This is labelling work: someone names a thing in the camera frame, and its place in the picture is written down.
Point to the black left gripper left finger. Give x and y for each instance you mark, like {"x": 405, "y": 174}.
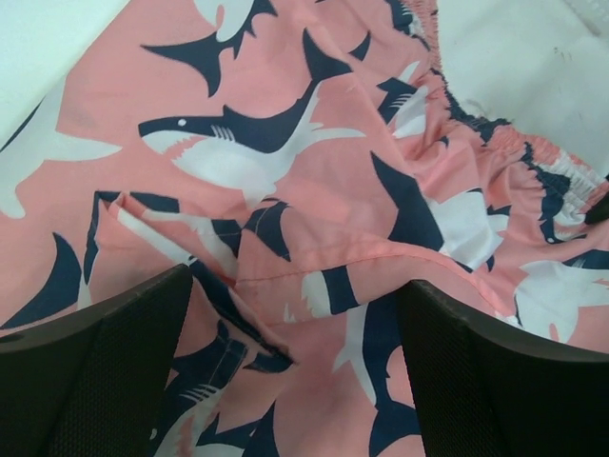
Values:
{"x": 91, "y": 383}

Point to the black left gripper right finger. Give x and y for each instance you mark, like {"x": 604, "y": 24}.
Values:
{"x": 484, "y": 388}

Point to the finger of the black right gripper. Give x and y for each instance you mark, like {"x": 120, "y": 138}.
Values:
{"x": 598, "y": 205}

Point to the pink shark print shorts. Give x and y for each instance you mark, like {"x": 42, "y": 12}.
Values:
{"x": 304, "y": 159}

